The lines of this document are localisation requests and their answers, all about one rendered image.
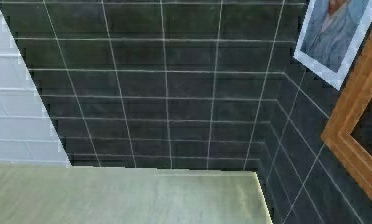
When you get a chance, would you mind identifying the brown wooden framed picture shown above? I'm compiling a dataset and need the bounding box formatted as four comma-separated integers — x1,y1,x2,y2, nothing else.
320,23,372,208

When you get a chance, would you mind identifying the white framed portrait picture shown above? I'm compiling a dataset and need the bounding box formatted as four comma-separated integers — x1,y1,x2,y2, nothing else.
292,0,372,92

